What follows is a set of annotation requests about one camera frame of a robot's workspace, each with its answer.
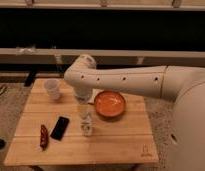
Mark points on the red chili pepper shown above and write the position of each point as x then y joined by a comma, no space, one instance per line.
43,137

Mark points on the small clear plastic bottle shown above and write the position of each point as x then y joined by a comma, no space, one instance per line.
86,126

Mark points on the white paper cup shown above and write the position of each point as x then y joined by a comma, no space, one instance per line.
52,87

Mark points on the wooden table board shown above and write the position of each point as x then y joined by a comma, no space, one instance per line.
127,140

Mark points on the black phone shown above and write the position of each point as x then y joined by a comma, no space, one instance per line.
60,127

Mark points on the grey metal rail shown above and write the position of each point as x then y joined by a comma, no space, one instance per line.
107,57

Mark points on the black object at left edge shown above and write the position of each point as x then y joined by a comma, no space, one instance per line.
2,143

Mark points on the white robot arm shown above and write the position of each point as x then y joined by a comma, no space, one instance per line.
184,86

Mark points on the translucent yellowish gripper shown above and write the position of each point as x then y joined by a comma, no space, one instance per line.
83,107

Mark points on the orange bowl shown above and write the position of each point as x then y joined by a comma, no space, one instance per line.
109,104

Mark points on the beige sponge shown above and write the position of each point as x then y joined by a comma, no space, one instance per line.
91,101

